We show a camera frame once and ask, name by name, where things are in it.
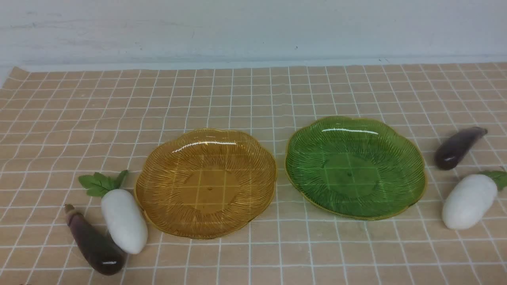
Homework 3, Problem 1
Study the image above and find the white toy radish with leaves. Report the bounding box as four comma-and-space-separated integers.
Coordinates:
78, 170, 148, 255

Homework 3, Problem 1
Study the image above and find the dark purple toy eggplant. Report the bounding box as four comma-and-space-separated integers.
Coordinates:
65, 204, 126, 276

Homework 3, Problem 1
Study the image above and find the white toy radish green top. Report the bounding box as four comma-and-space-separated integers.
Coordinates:
442, 170, 507, 230

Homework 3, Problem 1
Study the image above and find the amber ribbed glass plate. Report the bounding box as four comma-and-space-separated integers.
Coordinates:
134, 128, 277, 239

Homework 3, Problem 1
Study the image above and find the green ribbed glass plate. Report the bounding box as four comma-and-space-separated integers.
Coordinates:
284, 116, 428, 220

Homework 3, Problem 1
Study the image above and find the tan grid-patterned tablecloth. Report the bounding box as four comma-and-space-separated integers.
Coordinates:
0, 63, 507, 285

